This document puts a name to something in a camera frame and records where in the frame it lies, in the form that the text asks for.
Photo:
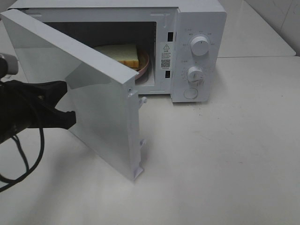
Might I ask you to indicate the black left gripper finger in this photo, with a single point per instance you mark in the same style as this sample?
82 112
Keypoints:
55 119
50 90

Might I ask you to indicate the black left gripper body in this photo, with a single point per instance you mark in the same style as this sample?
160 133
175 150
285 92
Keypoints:
13 119

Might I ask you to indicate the white bread sandwich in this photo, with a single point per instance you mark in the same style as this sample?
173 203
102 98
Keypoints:
125 54

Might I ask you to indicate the pink round plate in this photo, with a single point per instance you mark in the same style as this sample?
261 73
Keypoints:
144 61

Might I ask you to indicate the round white door-release button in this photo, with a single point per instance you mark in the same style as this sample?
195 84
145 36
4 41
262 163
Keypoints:
191 93

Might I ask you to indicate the white warning label sticker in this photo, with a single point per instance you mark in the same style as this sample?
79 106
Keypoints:
166 55

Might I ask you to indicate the white microwave oven body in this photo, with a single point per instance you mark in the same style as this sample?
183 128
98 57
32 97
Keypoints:
144 23

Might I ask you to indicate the lower white timer knob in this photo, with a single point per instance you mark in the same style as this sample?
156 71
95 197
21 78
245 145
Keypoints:
194 74

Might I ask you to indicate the upper white power knob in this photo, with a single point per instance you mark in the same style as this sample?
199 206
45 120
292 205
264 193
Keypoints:
200 45

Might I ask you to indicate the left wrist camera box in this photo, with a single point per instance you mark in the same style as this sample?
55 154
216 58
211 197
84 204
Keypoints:
8 65

